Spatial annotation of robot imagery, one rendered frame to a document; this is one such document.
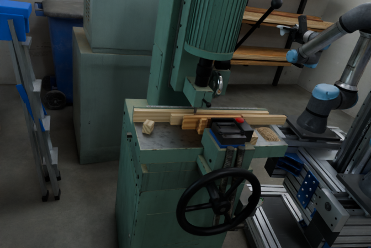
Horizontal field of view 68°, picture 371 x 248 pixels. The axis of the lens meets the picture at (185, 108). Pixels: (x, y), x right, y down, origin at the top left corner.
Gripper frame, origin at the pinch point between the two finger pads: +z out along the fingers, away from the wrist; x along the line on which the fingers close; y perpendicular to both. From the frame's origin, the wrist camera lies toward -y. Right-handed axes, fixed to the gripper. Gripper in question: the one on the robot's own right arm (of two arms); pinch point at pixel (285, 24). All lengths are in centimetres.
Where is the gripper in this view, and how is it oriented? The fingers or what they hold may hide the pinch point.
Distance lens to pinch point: 200.5
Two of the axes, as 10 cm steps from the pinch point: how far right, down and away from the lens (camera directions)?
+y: -0.5, 8.6, 5.0
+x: 9.2, -1.5, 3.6
